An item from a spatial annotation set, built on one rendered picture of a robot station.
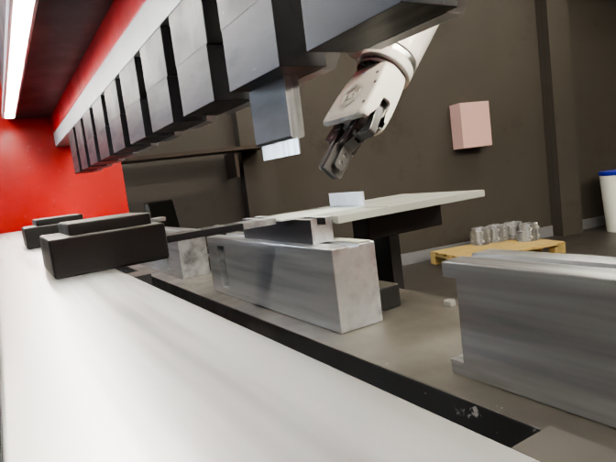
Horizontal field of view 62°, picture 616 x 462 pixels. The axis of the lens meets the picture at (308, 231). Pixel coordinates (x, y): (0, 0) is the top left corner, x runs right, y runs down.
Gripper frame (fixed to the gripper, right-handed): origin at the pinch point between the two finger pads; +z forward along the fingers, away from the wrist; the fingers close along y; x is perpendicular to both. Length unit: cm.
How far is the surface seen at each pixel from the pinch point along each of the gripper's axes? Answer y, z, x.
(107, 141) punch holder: -91, -3, -19
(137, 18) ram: -43, -17, -30
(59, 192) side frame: -215, 5, -14
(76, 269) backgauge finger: 6.9, 28.8, -22.6
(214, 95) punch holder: -10.6, -0.9, -16.8
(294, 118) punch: 4.8, 1.2, -10.2
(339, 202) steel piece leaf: -1.7, 3.7, 4.5
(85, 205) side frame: -215, 4, -1
